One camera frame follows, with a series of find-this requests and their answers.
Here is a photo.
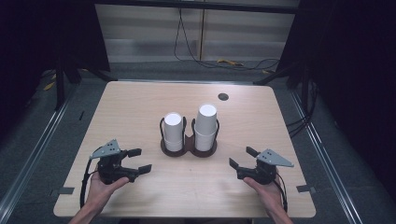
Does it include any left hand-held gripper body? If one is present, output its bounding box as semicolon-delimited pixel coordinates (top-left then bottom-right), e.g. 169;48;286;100
90;138;140;185

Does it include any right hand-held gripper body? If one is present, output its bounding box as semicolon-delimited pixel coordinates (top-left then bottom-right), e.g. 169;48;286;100
241;148;295;186

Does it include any brown double cup holder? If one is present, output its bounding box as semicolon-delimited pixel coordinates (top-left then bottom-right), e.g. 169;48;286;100
159;116;220;159

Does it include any person's right hand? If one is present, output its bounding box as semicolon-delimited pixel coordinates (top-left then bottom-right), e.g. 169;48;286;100
243;175;287;217

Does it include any person's left hand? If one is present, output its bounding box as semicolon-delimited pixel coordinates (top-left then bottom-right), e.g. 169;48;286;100
88;170;130;208

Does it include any white paper cup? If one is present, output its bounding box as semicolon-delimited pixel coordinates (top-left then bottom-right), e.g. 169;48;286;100
194;104;219;136
163;138;184;153
163;112;184;143
193;128;218;153

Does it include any grey tape strip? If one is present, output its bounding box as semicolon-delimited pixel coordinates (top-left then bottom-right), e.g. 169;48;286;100
295;184;317;194

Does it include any black metal stand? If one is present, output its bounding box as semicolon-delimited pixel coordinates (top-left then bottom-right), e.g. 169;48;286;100
54;55;118;112
253;61;313;108

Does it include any dark curtain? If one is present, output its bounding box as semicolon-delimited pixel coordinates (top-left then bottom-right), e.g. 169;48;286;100
0;0;111;147
276;0;396;200

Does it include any black overhead beam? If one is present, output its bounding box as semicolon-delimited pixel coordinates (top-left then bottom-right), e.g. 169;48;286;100
92;0;302;15

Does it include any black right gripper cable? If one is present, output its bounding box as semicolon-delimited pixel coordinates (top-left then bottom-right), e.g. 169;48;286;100
275;172;290;213

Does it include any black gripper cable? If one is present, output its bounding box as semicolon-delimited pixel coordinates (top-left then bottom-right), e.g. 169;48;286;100
275;172;290;213
79;158;101;209

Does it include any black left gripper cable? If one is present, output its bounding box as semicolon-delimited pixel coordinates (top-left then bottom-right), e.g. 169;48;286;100
79;158;101;209

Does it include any aluminium floor rail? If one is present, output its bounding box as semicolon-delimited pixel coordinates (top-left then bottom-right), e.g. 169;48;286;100
0;90;76;217
289;90;364;224

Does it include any black cable bundle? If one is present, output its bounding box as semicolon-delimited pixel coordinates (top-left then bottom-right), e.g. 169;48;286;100
285;79;319;138

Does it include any black hanging cable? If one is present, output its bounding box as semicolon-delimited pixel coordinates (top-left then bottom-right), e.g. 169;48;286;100
173;7;281;73

